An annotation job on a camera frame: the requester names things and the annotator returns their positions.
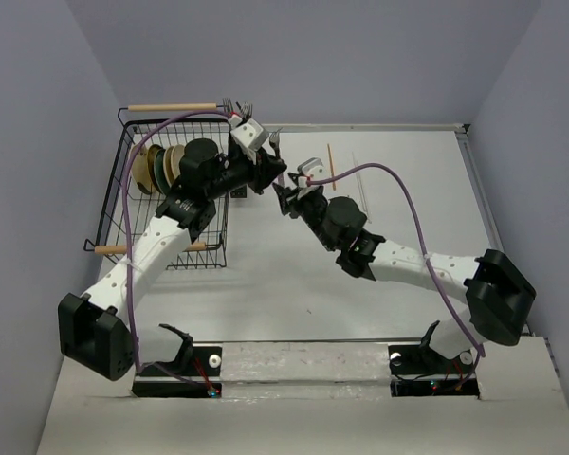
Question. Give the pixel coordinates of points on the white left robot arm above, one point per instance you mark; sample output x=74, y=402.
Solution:
x=97, y=329

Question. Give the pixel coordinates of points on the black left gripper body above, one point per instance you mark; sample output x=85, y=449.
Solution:
x=235, y=172

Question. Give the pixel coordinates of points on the black wire dish rack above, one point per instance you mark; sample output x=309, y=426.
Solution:
x=209, y=251

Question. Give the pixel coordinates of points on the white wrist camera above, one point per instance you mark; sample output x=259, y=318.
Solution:
x=311, y=170
x=250, y=135

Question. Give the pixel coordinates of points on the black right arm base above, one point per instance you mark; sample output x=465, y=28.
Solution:
x=418, y=372

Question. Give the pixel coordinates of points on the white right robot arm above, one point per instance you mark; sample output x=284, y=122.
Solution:
x=496, y=295

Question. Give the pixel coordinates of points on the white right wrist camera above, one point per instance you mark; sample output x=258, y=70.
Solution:
x=311, y=170

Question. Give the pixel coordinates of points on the black perforated utensil caddy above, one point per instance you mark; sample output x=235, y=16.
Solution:
x=240, y=193

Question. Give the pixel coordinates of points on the teal green plate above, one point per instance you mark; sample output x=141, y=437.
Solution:
x=160, y=177

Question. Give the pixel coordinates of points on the yellow brown plate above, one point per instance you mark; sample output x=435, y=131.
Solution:
x=151, y=158

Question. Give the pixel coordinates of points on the all silver fork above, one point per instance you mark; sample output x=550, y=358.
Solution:
x=227, y=106

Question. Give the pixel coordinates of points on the plain cream plate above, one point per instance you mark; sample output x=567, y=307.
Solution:
x=167, y=166

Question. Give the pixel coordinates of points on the orange wooden chopstick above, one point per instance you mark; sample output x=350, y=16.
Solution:
x=331, y=166

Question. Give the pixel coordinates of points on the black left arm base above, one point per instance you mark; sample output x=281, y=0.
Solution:
x=202, y=377

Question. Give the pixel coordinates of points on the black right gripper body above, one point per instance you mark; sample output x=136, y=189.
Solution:
x=312, y=208

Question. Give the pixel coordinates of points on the black fork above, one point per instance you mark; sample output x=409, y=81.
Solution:
x=247, y=110

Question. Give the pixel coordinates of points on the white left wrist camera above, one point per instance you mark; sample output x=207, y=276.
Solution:
x=250, y=135

